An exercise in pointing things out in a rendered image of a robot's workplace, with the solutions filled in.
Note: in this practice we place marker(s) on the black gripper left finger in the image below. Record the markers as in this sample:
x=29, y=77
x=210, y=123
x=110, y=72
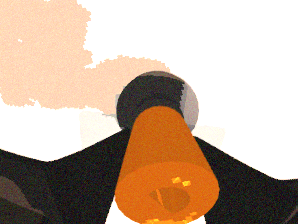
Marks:
x=76, y=189

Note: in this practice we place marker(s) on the orange knob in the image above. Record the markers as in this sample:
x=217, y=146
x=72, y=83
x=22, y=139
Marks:
x=165, y=178

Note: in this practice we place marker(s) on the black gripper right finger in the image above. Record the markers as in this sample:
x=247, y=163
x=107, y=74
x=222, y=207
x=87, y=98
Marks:
x=246, y=195

